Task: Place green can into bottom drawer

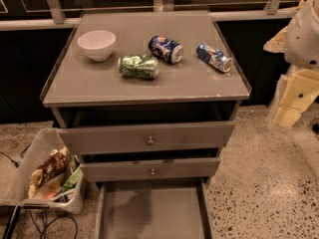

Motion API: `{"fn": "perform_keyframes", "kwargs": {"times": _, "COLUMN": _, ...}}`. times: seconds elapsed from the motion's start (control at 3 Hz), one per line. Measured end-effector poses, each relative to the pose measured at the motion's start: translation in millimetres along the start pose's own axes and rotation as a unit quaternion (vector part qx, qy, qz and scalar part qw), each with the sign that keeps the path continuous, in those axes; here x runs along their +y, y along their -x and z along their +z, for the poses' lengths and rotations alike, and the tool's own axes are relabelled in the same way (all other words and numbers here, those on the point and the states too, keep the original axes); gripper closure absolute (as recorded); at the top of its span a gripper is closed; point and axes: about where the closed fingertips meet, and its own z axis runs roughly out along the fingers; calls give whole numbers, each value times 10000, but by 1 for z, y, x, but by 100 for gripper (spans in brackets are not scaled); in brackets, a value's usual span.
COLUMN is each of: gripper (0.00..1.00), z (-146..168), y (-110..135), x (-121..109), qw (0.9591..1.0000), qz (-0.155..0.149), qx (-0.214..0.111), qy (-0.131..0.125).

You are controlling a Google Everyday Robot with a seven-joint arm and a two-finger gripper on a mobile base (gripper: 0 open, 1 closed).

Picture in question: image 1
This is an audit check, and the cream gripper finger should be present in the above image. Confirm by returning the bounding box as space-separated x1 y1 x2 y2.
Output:
263 27 287 53
273 69 319 128

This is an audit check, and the black cable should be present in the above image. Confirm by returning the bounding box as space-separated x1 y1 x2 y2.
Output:
0 143 32 169

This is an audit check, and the metal railing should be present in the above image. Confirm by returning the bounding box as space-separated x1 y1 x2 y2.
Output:
0 0 301 31

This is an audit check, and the white ceramic bowl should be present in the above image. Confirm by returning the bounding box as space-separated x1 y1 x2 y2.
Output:
77 30 117 62

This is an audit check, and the brown snack bag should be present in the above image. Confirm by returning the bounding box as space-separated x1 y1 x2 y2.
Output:
29 147 69 187

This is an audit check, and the grey top drawer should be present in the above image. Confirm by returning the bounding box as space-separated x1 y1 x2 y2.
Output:
59 121 234 155

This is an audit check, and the grey drawer cabinet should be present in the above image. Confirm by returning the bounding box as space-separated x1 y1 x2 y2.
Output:
42 11 250 239

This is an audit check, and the grey bottom drawer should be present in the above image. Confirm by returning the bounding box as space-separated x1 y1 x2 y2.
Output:
94 178 213 239

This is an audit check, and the green snack packet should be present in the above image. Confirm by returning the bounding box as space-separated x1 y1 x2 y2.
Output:
62 167 82 190

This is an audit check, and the green soda can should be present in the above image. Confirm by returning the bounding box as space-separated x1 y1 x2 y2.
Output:
118 55 159 80

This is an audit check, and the dark blue pepsi can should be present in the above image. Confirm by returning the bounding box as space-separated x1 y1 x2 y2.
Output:
149 36 183 65

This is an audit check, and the clear plastic bin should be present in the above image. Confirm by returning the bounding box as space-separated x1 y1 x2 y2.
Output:
0 128 87 214

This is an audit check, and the blue cable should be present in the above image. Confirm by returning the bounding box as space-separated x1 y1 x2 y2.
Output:
29 210 80 239

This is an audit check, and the grey middle drawer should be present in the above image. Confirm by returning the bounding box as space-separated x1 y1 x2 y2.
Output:
80 157 220 182

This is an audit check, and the blue silver soda can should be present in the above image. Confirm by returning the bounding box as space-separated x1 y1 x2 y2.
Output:
196 42 233 73

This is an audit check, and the grey drawer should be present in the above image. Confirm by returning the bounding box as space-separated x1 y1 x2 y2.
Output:
94 178 213 239
80 157 220 182
59 121 234 155

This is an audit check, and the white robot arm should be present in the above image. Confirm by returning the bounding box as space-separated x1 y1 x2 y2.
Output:
263 0 319 127

